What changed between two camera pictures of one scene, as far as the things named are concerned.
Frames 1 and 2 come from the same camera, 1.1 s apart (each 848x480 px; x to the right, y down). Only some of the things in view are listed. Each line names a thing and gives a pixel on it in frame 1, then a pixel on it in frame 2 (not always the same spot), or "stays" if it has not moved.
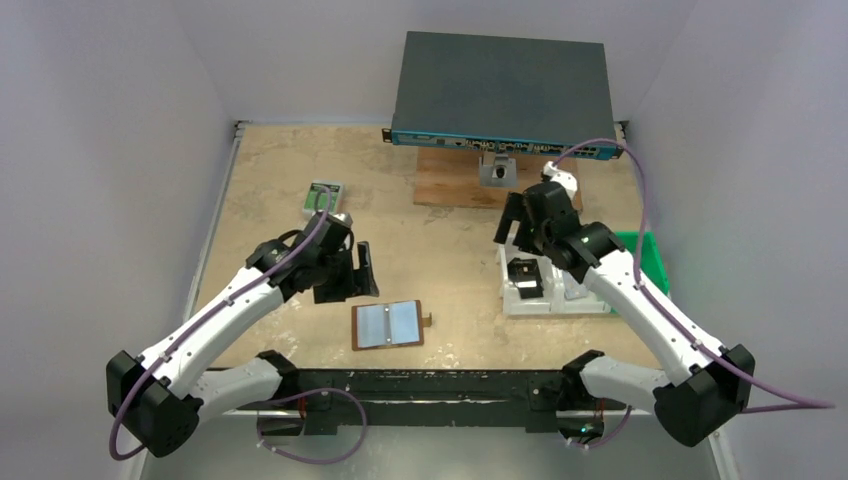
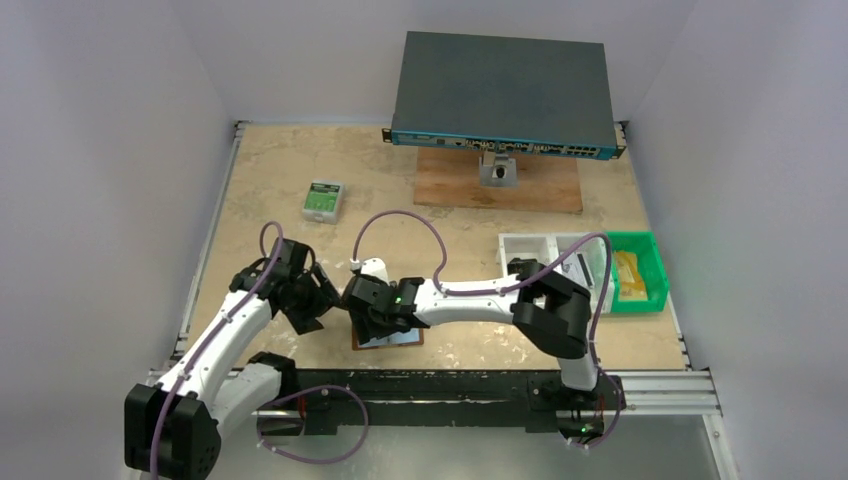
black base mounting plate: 310,402 stays
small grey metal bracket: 503,172 stays
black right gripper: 524,216 -> 370,316
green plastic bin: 652,262 stays
